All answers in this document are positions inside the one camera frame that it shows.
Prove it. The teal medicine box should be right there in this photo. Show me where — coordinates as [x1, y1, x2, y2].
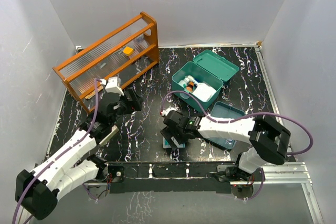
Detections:
[172, 49, 239, 112]

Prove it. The yellow-orange small block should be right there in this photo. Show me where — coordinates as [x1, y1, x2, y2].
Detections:
[123, 46, 134, 57]

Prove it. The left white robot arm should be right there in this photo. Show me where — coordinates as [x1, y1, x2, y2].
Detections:
[15, 88, 143, 220]

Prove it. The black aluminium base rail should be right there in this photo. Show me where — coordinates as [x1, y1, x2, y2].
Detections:
[28, 161, 313, 196]

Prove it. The cream medicine carton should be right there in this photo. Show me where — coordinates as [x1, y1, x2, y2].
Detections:
[99, 126, 119, 146]

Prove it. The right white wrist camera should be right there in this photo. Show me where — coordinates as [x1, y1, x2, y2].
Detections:
[160, 107, 177, 117]

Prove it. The teal white sachet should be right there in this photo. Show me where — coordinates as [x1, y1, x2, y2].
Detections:
[163, 137, 185, 148]

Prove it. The white gauze packet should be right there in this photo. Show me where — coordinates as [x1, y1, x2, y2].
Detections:
[192, 83, 216, 102]

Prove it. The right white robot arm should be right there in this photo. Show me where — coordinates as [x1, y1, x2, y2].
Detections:
[160, 109, 291, 182]

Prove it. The brown medicine bottle orange cap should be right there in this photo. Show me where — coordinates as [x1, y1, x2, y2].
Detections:
[185, 82, 197, 93]

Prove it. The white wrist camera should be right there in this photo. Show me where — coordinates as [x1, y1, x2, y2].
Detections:
[160, 107, 177, 117]
[100, 76, 124, 96]

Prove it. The blue-grey divider tray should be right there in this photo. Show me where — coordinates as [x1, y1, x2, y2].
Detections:
[208, 102, 245, 151]

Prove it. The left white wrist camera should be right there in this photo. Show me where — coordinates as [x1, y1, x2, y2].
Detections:
[100, 76, 124, 96]

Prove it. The orange wooden shelf rack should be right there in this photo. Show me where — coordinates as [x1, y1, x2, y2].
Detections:
[53, 12, 160, 112]

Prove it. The white teal bottle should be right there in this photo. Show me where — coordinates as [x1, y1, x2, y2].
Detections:
[179, 76, 197, 88]

